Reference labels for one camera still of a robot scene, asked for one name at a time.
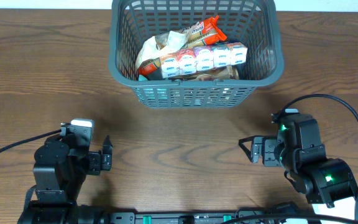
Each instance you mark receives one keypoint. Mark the Kleenex tissue multipack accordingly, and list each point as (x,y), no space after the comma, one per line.
(199,59)

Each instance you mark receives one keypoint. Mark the gold coffee bag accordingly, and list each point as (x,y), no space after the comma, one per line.
(222,73)

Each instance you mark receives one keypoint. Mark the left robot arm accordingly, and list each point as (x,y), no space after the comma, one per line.
(61,166)

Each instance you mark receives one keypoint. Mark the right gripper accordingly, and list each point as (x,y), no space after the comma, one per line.
(269,151)

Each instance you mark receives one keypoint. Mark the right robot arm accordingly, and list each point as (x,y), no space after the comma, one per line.
(298,149)

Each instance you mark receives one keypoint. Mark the grey plastic basket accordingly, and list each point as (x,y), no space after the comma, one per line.
(253,23)

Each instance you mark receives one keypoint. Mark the teal wipes packet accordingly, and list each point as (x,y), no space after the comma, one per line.
(160,93)

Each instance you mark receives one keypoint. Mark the white brown snack bag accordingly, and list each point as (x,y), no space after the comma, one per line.
(162,44)

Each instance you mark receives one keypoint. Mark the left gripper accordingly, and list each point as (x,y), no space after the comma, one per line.
(94,162)

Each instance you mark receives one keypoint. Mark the orange spaghetti packet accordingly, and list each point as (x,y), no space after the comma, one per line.
(205,32)

